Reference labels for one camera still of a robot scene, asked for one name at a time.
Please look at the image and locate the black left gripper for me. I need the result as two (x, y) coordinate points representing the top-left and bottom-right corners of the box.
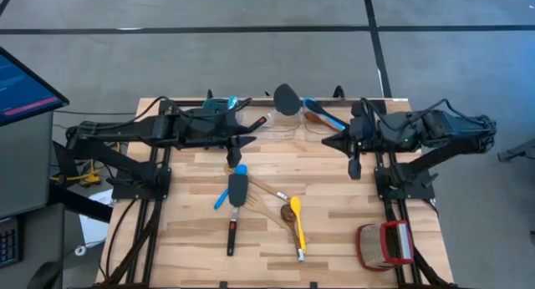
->
(183, 107), (257, 170)

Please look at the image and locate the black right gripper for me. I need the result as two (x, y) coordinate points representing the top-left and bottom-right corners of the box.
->
(321, 109), (405, 181)

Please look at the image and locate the large pale blue spoon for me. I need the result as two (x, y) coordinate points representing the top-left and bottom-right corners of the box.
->
(302, 97), (349, 132)

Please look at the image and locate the blue silicone spoon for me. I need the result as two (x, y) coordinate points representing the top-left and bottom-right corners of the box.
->
(213, 164), (248, 211)

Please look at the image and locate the grey wedge spatula black handle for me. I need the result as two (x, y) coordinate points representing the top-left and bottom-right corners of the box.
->
(226, 173), (250, 257)

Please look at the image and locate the round black spatula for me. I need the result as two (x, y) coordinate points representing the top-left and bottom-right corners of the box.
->
(249, 83), (303, 134)

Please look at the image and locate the yellow plastic spoon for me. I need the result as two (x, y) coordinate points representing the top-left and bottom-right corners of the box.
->
(289, 195), (309, 254)

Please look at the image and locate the dark brown wooden spoon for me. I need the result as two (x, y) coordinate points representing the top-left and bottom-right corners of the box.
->
(280, 203), (307, 263)

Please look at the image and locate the reddish brown wooden utensil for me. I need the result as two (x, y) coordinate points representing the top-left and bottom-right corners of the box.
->
(303, 111), (334, 128)

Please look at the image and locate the teal plastic bin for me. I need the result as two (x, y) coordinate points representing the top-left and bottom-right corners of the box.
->
(200, 96), (240, 134)

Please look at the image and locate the light wooden slotted spatula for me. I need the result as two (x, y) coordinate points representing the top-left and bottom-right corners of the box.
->
(224, 163), (291, 201)

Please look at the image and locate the light wooden spork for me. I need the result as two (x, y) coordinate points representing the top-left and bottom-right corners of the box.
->
(243, 191), (311, 245)

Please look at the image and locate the red framed metal grater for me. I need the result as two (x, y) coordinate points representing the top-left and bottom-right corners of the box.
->
(354, 220), (415, 273)

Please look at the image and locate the white paper sheet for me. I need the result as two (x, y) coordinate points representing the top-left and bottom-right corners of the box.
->
(78, 188), (115, 249)

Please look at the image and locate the black stand leg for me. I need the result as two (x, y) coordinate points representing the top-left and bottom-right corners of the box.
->
(496, 137), (535, 164)

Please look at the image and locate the grey cabinet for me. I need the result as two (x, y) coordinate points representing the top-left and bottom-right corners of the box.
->
(0, 111), (56, 219)

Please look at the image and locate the monitor with blue screen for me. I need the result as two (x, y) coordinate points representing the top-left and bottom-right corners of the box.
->
(0, 45), (70, 128)

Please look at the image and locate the black office chair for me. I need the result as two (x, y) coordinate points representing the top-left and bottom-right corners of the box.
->
(25, 259), (64, 289)

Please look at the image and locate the black keyboard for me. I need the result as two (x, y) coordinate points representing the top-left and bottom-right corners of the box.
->
(0, 215), (23, 270)

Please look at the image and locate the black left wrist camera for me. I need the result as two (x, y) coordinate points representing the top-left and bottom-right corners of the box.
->
(211, 113), (242, 136)

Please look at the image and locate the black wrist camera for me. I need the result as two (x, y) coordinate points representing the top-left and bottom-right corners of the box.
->
(359, 116), (392, 145)
(211, 113), (242, 136)

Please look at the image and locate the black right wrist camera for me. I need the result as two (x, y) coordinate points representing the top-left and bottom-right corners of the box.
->
(359, 116), (392, 145)

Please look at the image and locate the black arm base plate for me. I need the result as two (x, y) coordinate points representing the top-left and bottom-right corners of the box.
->
(110, 165), (172, 201)
(374, 165), (436, 201)

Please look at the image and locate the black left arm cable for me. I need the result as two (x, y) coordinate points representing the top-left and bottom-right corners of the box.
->
(98, 95), (254, 129)

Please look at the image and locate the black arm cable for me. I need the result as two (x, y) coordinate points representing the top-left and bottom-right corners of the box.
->
(361, 97), (490, 127)
(98, 95), (254, 129)

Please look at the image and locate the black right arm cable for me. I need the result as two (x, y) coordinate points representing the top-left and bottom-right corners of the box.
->
(361, 97), (490, 127)

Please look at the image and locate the black aluminium rig frame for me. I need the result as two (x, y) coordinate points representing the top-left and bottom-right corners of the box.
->
(94, 84), (459, 289)

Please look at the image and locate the thick black floor cable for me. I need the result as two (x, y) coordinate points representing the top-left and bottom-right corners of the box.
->
(103, 196), (141, 284)

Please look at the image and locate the yellow cable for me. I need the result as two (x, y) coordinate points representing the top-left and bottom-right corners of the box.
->
(48, 157), (104, 189)

